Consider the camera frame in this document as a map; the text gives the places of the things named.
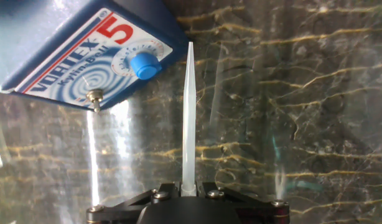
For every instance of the large translucent pipette tip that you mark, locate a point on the large translucent pipette tip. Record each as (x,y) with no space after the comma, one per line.
(188,124)

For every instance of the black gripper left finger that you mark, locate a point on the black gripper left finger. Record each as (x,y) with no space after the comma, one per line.
(116,213)

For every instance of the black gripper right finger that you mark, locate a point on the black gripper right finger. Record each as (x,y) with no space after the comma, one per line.
(262,213)

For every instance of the blue vortex mixer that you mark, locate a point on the blue vortex mixer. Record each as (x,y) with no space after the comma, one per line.
(69,56)

